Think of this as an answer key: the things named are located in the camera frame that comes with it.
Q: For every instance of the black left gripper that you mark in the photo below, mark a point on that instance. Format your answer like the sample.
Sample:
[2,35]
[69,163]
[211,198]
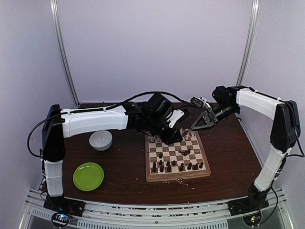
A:
[171,139]

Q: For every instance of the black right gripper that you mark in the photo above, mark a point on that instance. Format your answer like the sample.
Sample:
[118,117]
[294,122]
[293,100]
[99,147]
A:
[208,117]

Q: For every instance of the dark rook chess piece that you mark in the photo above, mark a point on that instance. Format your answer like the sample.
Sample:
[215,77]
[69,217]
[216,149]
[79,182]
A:
[154,168]

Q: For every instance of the dark knight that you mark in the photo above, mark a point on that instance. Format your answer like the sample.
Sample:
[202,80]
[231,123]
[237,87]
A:
[195,167]

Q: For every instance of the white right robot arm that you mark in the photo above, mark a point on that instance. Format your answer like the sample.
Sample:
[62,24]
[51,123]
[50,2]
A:
[284,128]

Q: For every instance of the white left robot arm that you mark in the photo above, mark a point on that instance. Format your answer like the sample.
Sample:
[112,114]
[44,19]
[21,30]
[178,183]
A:
[149,112]

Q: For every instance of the wooden chess board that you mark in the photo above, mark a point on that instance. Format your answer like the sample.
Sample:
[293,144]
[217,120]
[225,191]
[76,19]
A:
[191,139]

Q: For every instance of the white ceramic bowl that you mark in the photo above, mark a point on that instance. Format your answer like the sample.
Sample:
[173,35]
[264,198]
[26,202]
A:
[101,140]

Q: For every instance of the green plate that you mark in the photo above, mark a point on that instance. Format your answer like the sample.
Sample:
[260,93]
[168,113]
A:
[88,176]

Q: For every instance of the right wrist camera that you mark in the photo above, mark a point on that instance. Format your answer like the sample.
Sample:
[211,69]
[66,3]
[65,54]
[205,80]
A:
[200,102]

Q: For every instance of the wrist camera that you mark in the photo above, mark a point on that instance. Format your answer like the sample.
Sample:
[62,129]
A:
[177,115]
[200,102]

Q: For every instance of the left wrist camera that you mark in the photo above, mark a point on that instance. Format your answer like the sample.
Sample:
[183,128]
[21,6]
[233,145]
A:
[177,115]

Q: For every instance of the aluminium front frame rail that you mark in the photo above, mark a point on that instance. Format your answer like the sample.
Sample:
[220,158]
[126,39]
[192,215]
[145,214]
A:
[205,215]

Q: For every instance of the right aluminium corner post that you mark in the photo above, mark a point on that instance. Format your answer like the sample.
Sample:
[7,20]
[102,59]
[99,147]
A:
[249,43]

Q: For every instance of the aluminium corner frame post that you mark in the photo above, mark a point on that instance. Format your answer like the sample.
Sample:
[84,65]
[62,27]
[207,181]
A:
[63,54]

